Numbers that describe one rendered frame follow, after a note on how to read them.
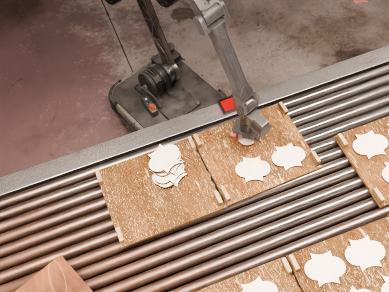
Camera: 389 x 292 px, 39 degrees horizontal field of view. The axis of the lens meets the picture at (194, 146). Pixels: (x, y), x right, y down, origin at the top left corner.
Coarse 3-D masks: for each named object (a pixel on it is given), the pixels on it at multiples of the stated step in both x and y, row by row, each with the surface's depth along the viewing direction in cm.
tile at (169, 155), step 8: (160, 152) 215; (168, 152) 215; (176, 152) 215; (152, 160) 213; (160, 160) 213; (168, 160) 213; (176, 160) 213; (152, 168) 211; (160, 168) 211; (168, 168) 211
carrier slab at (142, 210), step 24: (120, 168) 219; (144, 168) 219; (192, 168) 218; (120, 192) 213; (144, 192) 213; (168, 192) 212; (192, 192) 212; (120, 216) 208; (144, 216) 207; (168, 216) 207; (192, 216) 206
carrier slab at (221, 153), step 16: (272, 112) 231; (224, 128) 228; (272, 128) 227; (288, 128) 226; (208, 144) 224; (224, 144) 223; (240, 144) 223; (256, 144) 223; (272, 144) 222; (304, 144) 222; (208, 160) 219; (224, 160) 219; (240, 160) 219; (304, 160) 218; (224, 176) 215; (272, 176) 214; (288, 176) 214; (240, 192) 211; (256, 192) 211
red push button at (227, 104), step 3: (228, 99) 237; (231, 99) 237; (222, 102) 236; (225, 102) 236; (228, 102) 236; (231, 102) 236; (222, 105) 235; (225, 105) 235; (228, 105) 235; (231, 105) 235; (234, 105) 235; (225, 108) 234; (228, 108) 234; (231, 108) 234; (225, 111) 233
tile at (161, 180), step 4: (180, 168) 214; (176, 172) 213; (180, 172) 213; (184, 172) 214; (156, 176) 213; (168, 176) 213; (172, 176) 213; (176, 176) 212; (156, 180) 212; (160, 180) 212; (164, 180) 212; (168, 180) 212; (172, 180) 212
